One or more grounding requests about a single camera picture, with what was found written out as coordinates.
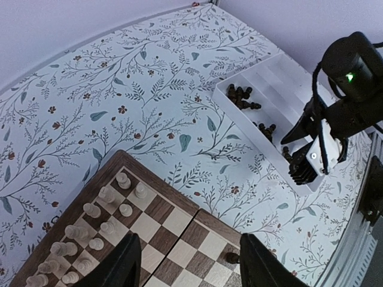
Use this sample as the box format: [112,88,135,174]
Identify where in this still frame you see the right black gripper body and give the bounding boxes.
[281,101,359,185]

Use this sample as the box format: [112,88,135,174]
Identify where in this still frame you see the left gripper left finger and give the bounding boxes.
[74,233,141,287]

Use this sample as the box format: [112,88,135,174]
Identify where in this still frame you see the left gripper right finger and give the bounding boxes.
[240,233,307,287]

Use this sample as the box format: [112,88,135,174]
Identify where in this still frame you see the dark pawn piece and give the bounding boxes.
[225,252,240,264]

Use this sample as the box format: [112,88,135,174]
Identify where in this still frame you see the white chess piece row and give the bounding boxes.
[25,171,148,286]

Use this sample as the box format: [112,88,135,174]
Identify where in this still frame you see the wooden chess board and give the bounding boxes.
[11,150,241,286]

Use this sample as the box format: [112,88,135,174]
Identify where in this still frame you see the white plastic tray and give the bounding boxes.
[212,53,324,196]

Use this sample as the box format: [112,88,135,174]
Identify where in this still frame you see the floral patterned table mat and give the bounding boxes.
[1,4,371,286]

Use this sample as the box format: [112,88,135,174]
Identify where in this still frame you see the dark chess pieces in tray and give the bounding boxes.
[226,83,292,163]

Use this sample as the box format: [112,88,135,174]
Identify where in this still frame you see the aluminium front rail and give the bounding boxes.
[315,132,382,286]

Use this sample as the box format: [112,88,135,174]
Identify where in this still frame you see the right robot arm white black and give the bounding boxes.
[281,32,382,185]

